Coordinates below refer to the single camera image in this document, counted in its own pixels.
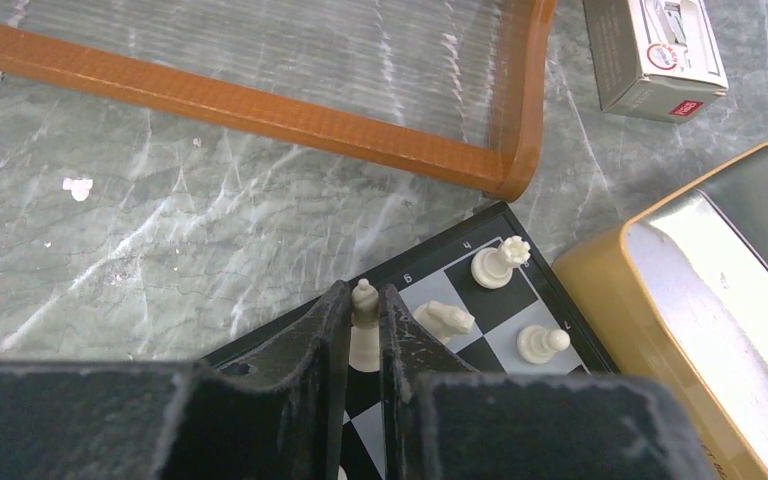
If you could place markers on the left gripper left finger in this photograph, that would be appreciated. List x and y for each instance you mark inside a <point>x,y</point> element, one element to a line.
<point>278,415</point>

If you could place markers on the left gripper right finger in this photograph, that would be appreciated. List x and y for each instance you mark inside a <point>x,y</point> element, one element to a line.
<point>445,420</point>

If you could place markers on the white bishop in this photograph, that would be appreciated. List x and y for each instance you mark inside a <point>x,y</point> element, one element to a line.
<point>364,353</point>

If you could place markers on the white chess pawn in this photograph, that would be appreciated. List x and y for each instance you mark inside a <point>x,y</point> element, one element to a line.
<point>537,344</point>

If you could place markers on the white chess rook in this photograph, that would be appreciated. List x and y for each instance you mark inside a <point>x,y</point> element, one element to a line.
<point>493,267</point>

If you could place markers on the white knight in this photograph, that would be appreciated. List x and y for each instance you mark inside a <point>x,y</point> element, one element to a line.
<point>444,321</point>

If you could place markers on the wooden three-tier rack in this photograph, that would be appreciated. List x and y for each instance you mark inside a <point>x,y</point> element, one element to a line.
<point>503,170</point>

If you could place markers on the small white red box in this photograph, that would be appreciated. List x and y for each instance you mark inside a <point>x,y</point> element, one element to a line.
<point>656,60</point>

